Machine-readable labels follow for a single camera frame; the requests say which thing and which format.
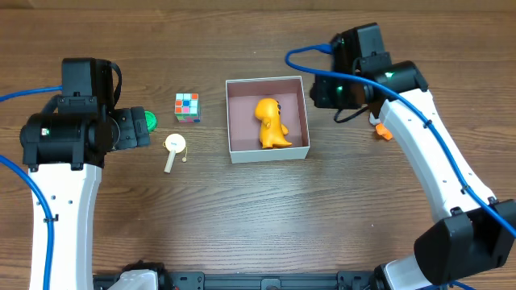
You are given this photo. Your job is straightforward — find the green round plastic toy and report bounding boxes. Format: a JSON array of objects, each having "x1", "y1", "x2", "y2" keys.
[{"x1": 144, "y1": 110, "x2": 158, "y2": 133}]

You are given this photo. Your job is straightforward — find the yellow wooden rattle drum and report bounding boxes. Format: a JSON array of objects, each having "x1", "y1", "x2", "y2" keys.
[{"x1": 163, "y1": 134, "x2": 188, "y2": 173}]

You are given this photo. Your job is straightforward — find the white plush duck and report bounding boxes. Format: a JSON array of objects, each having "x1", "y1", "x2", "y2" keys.
[{"x1": 369, "y1": 113, "x2": 393, "y2": 141}]

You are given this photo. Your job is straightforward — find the colourful puzzle cube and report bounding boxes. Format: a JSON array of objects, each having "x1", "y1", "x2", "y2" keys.
[{"x1": 174, "y1": 93, "x2": 201, "y2": 122}]

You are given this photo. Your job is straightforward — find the orange dinosaur toy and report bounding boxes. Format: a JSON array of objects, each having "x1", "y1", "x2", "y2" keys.
[{"x1": 255, "y1": 98, "x2": 292, "y2": 149}]

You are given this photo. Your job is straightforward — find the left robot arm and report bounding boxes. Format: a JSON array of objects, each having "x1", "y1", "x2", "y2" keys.
[{"x1": 20, "y1": 106, "x2": 150, "y2": 289}]

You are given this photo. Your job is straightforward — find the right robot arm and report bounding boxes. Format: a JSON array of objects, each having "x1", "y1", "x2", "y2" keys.
[{"x1": 310, "y1": 61, "x2": 515, "y2": 289}]

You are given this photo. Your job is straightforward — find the white box pink interior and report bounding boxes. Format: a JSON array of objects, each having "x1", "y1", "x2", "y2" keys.
[{"x1": 226, "y1": 76, "x2": 310, "y2": 164}]

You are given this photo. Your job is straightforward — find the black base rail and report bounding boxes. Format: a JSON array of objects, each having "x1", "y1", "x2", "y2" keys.
[{"x1": 92, "y1": 271, "x2": 380, "y2": 290}]

